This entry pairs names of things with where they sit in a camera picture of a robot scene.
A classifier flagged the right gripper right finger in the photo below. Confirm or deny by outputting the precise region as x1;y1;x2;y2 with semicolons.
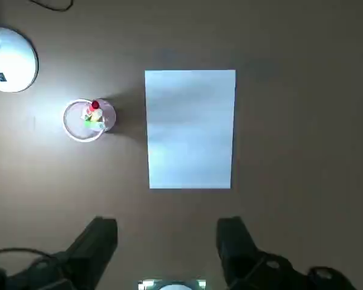
216;216;358;290

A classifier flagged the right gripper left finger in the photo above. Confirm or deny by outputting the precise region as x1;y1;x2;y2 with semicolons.
0;216;119;290

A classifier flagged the white desk lamp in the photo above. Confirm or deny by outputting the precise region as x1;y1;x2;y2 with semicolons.
0;26;39;93

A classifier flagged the translucent pink pen cup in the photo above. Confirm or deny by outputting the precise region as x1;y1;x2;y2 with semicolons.
62;98;117;143

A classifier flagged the green marker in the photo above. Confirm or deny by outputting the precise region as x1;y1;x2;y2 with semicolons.
83;119;105;129

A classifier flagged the white paper sheet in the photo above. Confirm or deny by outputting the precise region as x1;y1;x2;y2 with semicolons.
144;69;237;190

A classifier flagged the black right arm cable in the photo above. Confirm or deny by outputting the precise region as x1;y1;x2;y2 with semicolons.
0;247;60;264

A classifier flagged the thin black lamp cable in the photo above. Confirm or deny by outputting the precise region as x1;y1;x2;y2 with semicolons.
29;0;75;13

